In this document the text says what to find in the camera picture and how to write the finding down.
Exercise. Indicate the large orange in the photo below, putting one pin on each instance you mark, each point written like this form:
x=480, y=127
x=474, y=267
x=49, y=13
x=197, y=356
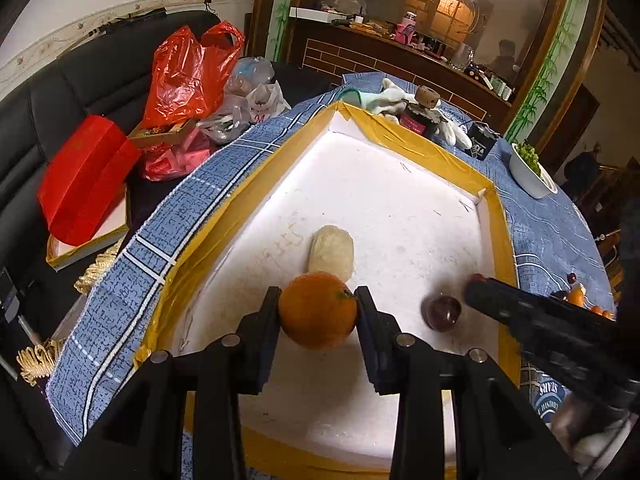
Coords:
x=318, y=312

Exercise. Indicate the green grapes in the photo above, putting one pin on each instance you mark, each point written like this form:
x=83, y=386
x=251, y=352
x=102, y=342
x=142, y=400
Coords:
x=527, y=156

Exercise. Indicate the small black box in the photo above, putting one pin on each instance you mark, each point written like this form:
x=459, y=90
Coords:
x=481, y=142

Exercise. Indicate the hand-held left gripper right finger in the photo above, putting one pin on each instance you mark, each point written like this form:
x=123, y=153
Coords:
x=367, y=332

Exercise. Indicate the gold tassel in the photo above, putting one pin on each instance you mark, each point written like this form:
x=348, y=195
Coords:
x=37, y=360

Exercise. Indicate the glass pitcher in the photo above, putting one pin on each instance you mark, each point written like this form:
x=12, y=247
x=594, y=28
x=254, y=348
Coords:
x=462, y=57

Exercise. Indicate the pink plastic bag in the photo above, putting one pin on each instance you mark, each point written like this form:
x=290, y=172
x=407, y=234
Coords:
x=172, y=160

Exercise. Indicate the red gift box lid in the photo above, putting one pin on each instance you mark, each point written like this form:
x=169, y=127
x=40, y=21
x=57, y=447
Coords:
x=85, y=180

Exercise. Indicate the dark purple plum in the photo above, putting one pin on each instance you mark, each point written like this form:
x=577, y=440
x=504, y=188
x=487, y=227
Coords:
x=559, y=295
x=441, y=312

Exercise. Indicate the white oval bowl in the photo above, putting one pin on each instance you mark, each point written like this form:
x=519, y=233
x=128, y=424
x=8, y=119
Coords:
x=530, y=182

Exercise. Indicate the white foam tray yellow tape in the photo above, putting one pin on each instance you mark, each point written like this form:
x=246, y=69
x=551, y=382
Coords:
x=400, y=210

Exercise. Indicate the clear plastic bag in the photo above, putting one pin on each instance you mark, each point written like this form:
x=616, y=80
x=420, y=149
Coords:
x=250, y=72

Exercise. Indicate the white gift box base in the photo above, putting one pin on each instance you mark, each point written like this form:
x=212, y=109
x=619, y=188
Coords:
x=85, y=255

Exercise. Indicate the white tray on cabinet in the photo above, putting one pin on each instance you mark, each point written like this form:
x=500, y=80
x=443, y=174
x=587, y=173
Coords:
x=320, y=14

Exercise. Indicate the white cotton glove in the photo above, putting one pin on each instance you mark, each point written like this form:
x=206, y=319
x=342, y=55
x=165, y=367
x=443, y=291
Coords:
x=390, y=95
x=452, y=130

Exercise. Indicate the open cardboard box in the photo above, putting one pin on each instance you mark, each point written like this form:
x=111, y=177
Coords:
x=160, y=134

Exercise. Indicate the pink bottle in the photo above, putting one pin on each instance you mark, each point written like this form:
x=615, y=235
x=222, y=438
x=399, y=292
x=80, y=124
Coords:
x=407, y=27

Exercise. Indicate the wooden glass cabinet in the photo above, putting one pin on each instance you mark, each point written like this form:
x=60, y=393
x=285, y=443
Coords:
x=380, y=60

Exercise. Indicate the red plastic bag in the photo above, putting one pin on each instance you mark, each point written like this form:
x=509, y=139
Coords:
x=185, y=75

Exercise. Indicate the white printed plastic bag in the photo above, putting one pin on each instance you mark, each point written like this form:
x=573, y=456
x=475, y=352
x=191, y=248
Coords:
x=267, y=105

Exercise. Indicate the black leather sofa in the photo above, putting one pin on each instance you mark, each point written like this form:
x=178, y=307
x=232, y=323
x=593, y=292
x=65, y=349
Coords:
x=60, y=90

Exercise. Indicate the dark jar with cork lid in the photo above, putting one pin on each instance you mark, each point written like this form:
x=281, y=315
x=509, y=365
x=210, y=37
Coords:
x=417, y=121

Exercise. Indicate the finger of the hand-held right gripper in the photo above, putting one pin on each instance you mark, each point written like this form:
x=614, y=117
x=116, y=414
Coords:
x=525, y=315

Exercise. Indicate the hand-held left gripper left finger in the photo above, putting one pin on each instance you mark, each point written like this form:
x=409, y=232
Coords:
x=272, y=321

